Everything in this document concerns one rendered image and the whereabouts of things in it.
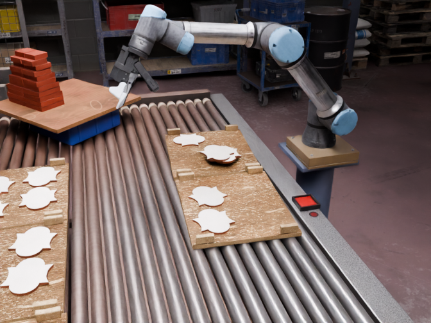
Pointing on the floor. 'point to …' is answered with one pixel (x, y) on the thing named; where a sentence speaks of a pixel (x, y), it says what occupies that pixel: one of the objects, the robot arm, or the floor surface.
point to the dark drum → (328, 41)
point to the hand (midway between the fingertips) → (119, 109)
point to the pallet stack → (397, 30)
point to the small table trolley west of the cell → (249, 81)
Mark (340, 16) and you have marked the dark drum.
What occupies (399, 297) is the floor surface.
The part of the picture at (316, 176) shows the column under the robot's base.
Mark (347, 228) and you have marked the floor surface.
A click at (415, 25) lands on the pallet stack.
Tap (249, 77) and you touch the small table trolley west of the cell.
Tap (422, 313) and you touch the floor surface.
